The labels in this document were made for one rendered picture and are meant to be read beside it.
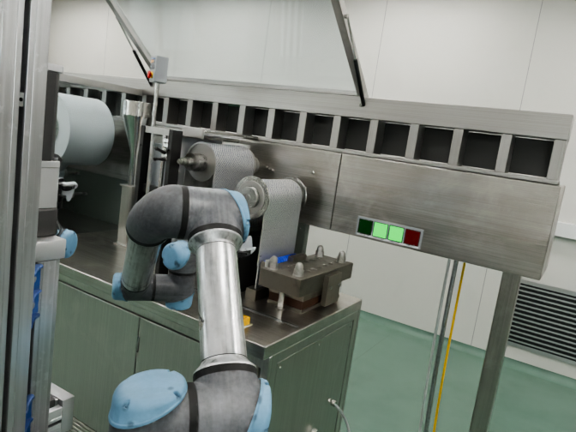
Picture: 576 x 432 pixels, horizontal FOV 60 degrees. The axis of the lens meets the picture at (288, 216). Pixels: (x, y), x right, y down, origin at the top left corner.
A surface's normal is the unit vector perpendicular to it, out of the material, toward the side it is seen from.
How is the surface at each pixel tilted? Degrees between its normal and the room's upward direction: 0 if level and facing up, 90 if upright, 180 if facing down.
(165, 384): 7
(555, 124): 90
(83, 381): 90
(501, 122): 90
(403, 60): 90
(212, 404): 40
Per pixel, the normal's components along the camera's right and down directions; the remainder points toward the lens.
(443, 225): -0.53, 0.06
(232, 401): 0.33, -0.56
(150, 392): 0.02, -0.98
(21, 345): 0.85, 0.20
